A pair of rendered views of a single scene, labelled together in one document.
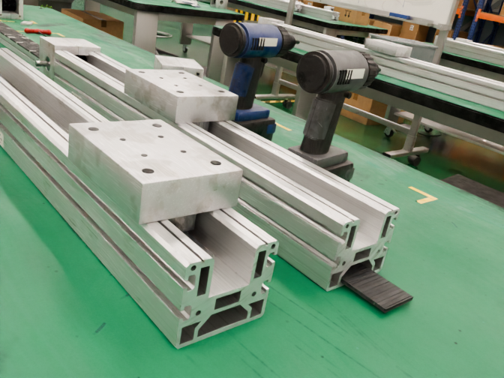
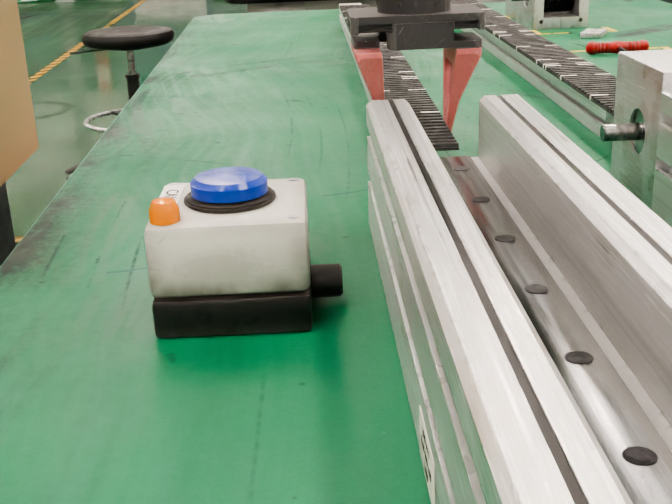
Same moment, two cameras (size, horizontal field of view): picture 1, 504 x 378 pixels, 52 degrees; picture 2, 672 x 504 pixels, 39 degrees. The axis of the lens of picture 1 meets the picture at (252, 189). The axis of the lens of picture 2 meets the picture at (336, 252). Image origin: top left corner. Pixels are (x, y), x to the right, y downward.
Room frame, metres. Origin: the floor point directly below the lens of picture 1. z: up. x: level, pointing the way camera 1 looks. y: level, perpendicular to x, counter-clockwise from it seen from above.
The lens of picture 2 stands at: (0.47, 0.21, 0.98)
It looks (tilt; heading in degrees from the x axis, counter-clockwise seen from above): 21 degrees down; 42
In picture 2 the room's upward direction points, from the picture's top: 2 degrees counter-clockwise
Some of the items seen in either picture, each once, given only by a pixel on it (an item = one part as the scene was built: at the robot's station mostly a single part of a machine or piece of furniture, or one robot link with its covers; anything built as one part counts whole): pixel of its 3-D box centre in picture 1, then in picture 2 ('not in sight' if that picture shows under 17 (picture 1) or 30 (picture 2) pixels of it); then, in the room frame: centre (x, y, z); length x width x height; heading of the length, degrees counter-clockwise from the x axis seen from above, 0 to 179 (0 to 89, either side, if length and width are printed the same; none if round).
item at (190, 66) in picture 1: (171, 82); not in sight; (1.12, 0.22, 0.83); 0.11 x 0.10 x 0.10; 113
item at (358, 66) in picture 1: (336, 121); not in sight; (0.79, -0.11, 0.89); 0.20 x 0.08 x 0.22; 142
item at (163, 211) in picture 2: not in sight; (163, 209); (0.74, 0.57, 0.85); 0.02 x 0.02 x 0.01
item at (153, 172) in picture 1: (149, 175); not in sight; (0.49, 0.11, 0.87); 0.16 x 0.11 x 0.07; 44
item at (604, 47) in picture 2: (45, 35); (633, 55); (1.61, 0.72, 0.79); 0.16 x 0.08 x 0.02; 42
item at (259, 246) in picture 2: not in sight; (250, 250); (0.79, 0.56, 0.81); 0.10 x 0.08 x 0.06; 134
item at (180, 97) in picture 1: (178, 102); not in sight; (0.80, 0.14, 0.87); 0.16 x 0.11 x 0.07; 44
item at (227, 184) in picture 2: not in sight; (229, 192); (0.78, 0.57, 0.84); 0.04 x 0.04 x 0.02
